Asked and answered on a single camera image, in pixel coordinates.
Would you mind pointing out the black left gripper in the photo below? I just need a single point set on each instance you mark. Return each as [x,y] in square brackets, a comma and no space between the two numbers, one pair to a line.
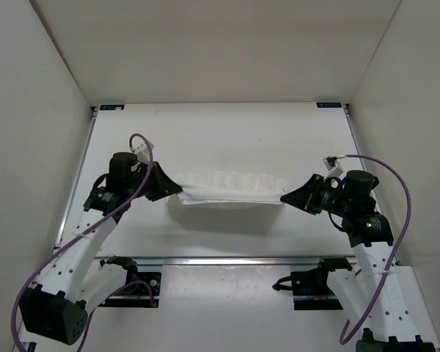
[165,184]

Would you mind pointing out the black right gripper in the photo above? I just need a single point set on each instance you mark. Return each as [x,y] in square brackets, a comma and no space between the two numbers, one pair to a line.
[303,197]

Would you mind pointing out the white pleated skirt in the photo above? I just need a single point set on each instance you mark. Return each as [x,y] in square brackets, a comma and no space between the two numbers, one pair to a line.
[229,190]

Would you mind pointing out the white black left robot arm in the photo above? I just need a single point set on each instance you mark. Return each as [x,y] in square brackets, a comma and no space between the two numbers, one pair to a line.
[59,301]

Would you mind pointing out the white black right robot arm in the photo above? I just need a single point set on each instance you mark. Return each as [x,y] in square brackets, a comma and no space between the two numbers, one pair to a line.
[378,310]

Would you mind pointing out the left blue corner label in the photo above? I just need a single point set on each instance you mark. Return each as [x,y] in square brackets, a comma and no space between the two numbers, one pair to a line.
[111,107]

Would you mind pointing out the blue corner label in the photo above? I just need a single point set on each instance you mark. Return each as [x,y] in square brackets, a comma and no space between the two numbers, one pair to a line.
[111,107]
[328,105]

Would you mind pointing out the right blue corner label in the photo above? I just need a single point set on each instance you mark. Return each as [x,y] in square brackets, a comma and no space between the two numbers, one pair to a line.
[328,105]

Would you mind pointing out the aluminium table edge rail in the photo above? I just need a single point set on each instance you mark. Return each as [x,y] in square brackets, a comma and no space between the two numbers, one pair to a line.
[230,261]

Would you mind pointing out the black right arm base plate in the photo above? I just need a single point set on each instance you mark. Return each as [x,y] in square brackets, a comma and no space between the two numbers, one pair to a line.
[311,293]

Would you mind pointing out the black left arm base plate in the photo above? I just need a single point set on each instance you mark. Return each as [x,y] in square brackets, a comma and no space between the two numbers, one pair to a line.
[144,291]

